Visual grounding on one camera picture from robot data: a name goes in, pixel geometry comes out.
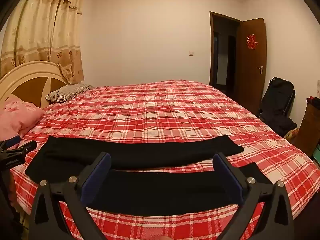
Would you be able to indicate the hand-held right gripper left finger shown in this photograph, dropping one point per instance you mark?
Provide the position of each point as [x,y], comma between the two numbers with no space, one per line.
[96,178]

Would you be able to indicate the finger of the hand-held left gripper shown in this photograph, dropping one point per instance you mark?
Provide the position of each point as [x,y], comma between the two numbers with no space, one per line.
[12,140]
[26,147]

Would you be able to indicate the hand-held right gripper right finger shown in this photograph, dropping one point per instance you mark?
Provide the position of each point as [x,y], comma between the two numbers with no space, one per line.
[228,178]

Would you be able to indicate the black pants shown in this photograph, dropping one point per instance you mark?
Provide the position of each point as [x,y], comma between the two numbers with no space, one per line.
[150,152]

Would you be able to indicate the pink floral pillow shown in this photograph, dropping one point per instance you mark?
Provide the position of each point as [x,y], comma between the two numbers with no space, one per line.
[17,115]

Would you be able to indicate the cream wooden headboard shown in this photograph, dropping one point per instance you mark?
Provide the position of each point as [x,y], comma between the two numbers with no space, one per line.
[27,85]

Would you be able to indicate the grey striped pillow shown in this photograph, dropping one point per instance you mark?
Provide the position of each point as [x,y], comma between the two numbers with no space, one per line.
[67,92]

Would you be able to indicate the colourful patterned cushion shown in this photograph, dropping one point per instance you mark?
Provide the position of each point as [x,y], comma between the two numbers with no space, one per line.
[292,133]

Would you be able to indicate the teal box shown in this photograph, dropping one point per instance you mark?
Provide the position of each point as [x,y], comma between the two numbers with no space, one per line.
[317,155]

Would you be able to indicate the black folding chair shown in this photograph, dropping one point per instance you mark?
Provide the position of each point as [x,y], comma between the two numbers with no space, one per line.
[277,97]

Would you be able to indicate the brown wooden cabinet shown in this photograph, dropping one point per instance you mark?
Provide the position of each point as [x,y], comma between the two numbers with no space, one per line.
[308,127]

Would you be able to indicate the red plaid bed blanket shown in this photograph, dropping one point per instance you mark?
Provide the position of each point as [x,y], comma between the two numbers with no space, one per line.
[162,110]

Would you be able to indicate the brown wooden door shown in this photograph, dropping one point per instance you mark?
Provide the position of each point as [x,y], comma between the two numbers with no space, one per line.
[252,80]

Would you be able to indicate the red object on cabinet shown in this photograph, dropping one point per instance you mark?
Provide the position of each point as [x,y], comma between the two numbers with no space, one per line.
[313,100]

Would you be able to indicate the beige floral curtain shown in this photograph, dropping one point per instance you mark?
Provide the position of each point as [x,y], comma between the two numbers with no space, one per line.
[45,30]

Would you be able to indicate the red paper door decoration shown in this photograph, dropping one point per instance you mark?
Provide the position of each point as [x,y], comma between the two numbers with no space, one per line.
[251,41]

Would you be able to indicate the dark wooden door frame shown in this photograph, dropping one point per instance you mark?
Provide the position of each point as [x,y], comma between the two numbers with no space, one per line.
[212,55]

